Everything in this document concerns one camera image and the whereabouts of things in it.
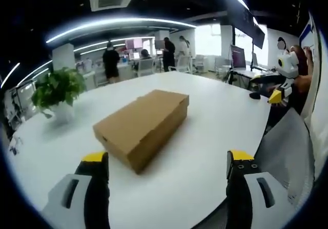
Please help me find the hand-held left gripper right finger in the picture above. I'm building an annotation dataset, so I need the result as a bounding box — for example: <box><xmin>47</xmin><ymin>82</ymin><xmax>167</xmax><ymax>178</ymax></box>
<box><xmin>225</xmin><ymin>149</ymin><xmax>298</xmax><ymax>229</ymax></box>

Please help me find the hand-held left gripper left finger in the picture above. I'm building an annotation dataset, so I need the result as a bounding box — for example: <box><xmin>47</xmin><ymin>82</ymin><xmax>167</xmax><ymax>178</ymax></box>
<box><xmin>40</xmin><ymin>151</ymin><xmax>112</xmax><ymax>229</ymax></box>

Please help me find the brown cardboard shoe box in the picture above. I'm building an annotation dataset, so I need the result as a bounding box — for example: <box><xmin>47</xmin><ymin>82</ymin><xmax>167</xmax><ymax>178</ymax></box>
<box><xmin>92</xmin><ymin>89</ymin><xmax>190</xmax><ymax>175</ymax></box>

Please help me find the computer monitor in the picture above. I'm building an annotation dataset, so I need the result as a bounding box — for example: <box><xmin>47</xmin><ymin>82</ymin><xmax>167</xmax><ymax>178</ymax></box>
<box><xmin>230</xmin><ymin>44</ymin><xmax>247</xmax><ymax>70</ymax></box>

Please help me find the white board blue print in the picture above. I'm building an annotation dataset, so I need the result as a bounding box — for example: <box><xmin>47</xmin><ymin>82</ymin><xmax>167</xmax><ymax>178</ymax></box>
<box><xmin>298</xmin><ymin>10</ymin><xmax>321</xmax><ymax>60</ymax></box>

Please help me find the black hanging panel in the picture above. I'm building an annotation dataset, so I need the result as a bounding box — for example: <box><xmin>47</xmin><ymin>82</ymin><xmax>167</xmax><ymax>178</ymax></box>
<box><xmin>252</xmin><ymin>15</ymin><xmax>266</xmax><ymax>48</ymax></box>

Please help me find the person's white clothing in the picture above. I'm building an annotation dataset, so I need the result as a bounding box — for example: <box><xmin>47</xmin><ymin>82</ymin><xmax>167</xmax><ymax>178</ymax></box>
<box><xmin>300</xmin><ymin>57</ymin><xmax>328</xmax><ymax>181</ymax></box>

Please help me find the grey mesh office chair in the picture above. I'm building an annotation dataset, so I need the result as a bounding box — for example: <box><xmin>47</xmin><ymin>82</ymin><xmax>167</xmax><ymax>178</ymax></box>
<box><xmin>252</xmin><ymin>108</ymin><xmax>316</xmax><ymax>212</ymax></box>

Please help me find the white office chair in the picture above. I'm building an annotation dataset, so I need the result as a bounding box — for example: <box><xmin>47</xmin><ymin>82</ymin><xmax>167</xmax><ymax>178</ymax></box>
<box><xmin>136</xmin><ymin>58</ymin><xmax>156</xmax><ymax>78</ymax></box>
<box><xmin>175</xmin><ymin>55</ymin><xmax>193</xmax><ymax>74</ymax></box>

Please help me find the green potted plant white pot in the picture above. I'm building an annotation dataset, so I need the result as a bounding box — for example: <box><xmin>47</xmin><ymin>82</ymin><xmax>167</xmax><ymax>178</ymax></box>
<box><xmin>31</xmin><ymin>67</ymin><xmax>87</xmax><ymax>123</ymax></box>

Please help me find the long curved ceiling light strip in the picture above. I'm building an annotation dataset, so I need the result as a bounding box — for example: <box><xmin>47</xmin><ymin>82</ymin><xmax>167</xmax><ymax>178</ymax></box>
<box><xmin>45</xmin><ymin>17</ymin><xmax>197</xmax><ymax>45</ymax></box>

